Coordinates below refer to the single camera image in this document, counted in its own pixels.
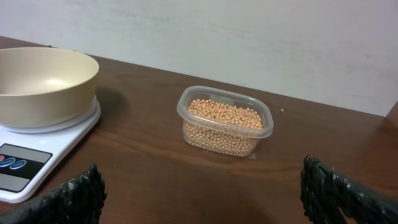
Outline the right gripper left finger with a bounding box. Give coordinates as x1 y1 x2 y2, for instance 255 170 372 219
1 163 107 224

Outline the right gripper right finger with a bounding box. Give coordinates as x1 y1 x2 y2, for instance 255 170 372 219
300 155 397 224

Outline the clear plastic container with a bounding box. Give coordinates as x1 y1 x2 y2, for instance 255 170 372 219
177 86 274 157

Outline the pile of soybeans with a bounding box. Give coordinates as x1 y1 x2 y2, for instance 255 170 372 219
183 99 263 157

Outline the cream ceramic bowl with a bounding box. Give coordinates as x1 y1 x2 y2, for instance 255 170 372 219
1 47 100 128

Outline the white digital kitchen scale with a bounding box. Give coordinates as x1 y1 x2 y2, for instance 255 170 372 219
1 98 101 203

